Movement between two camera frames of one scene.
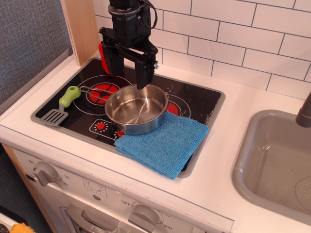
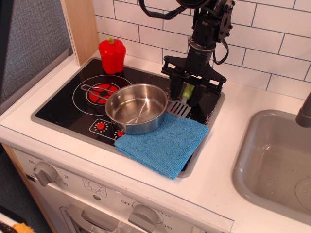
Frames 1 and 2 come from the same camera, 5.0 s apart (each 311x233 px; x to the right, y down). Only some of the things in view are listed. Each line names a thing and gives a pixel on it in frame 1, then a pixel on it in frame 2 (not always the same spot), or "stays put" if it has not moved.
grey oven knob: (144, 218) stays put
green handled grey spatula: (55, 117) -> (180, 108)
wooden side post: (81, 25) stays put
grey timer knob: (45, 173) stays put
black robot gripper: (131, 34) -> (196, 66)
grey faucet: (303, 117) stays put
